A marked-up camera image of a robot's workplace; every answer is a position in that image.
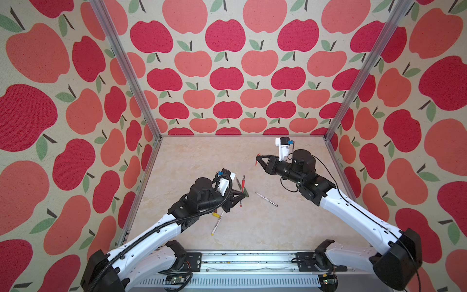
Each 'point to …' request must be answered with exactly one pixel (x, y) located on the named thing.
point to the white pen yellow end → (217, 224)
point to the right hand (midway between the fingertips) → (261, 156)
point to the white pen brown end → (267, 199)
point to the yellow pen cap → (216, 215)
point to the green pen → (246, 192)
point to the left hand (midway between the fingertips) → (246, 197)
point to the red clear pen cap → (256, 163)
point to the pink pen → (239, 183)
